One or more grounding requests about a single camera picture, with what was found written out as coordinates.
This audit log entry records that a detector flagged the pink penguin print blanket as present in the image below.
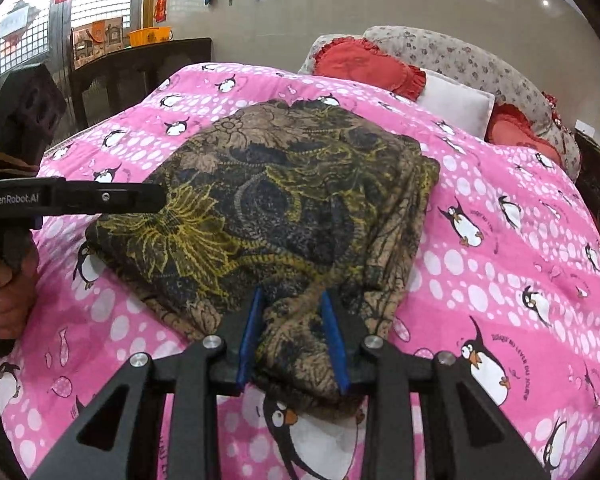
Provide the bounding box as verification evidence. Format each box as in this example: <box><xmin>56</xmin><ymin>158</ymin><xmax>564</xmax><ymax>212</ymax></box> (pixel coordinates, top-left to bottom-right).
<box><xmin>0</xmin><ymin>62</ymin><xmax>600</xmax><ymax>480</ymax></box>

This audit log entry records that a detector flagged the dark carved wooden headboard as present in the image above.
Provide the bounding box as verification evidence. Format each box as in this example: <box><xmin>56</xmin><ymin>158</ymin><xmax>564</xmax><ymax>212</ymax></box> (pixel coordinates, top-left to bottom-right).
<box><xmin>572</xmin><ymin>120</ymin><xmax>600</xmax><ymax>281</ymax></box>

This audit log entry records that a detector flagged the red heart-shaped pillow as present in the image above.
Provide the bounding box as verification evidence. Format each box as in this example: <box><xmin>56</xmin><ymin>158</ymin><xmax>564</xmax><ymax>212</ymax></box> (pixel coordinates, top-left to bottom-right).
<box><xmin>485</xmin><ymin>102</ymin><xmax>565</xmax><ymax>167</ymax></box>
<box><xmin>312</xmin><ymin>37</ymin><xmax>427</xmax><ymax>101</ymax></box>

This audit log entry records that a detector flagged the person's left hand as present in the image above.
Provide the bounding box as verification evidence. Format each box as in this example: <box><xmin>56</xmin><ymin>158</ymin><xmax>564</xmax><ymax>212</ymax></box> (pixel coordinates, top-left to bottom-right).
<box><xmin>0</xmin><ymin>247</ymin><xmax>39</xmax><ymax>332</ymax></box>

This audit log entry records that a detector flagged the metal grille door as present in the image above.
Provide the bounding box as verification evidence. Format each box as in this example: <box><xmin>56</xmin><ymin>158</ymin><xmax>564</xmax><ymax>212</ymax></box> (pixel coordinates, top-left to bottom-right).
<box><xmin>0</xmin><ymin>0</ymin><xmax>148</xmax><ymax>93</ymax></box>

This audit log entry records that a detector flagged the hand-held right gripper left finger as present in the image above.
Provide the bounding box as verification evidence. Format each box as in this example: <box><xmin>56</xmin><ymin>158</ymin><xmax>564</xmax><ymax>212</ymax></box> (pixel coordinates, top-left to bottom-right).
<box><xmin>30</xmin><ymin>287</ymin><xmax>267</xmax><ymax>480</ymax></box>

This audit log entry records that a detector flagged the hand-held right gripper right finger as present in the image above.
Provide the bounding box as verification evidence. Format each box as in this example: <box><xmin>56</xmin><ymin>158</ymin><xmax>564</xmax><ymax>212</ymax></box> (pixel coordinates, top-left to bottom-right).
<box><xmin>319</xmin><ymin>291</ymin><xmax>551</xmax><ymax>480</ymax></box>

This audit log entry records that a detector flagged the orange plastic basket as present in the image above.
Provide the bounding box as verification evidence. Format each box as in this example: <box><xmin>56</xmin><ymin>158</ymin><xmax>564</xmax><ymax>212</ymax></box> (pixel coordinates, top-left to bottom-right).
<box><xmin>128</xmin><ymin>26</ymin><xmax>173</xmax><ymax>47</ymax></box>

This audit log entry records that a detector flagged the brown floral patterned garment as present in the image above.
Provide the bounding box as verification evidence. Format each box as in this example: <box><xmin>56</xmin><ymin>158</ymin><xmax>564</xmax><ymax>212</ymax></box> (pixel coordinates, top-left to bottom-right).
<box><xmin>85</xmin><ymin>99</ymin><xmax>441</xmax><ymax>418</ymax></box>

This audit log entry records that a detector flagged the brown paper gift bag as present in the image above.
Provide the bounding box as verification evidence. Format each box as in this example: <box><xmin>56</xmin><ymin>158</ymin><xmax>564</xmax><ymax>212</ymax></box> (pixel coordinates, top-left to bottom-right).
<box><xmin>72</xmin><ymin>17</ymin><xmax>126</xmax><ymax>68</ymax></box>

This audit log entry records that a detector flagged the dark wooden table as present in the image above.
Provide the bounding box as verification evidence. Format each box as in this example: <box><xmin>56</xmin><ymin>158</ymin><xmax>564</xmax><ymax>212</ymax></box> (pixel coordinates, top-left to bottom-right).
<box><xmin>70</xmin><ymin>37</ymin><xmax>213</xmax><ymax>131</ymax></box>

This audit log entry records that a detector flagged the white pillow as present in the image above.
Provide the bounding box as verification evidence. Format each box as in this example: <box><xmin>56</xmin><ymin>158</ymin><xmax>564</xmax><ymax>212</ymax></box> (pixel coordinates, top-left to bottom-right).
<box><xmin>415</xmin><ymin>69</ymin><xmax>496</xmax><ymax>138</ymax></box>

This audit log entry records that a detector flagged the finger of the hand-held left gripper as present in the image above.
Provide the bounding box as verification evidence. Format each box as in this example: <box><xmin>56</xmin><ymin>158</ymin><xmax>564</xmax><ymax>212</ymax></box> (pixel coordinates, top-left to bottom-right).
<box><xmin>55</xmin><ymin>179</ymin><xmax>167</xmax><ymax>216</ymax></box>

